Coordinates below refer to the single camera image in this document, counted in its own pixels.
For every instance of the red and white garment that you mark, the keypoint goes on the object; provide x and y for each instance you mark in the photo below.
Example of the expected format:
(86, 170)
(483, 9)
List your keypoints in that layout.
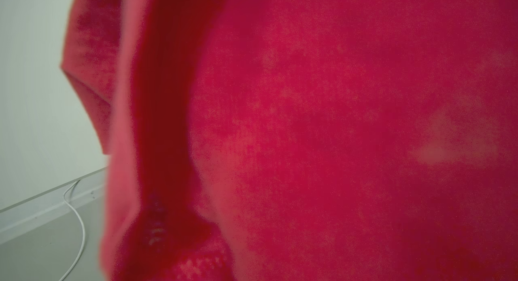
(323, 131)

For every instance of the white wall baseboard strip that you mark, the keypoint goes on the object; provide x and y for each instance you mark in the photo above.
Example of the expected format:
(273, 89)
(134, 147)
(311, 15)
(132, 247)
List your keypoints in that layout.
(36, 212)

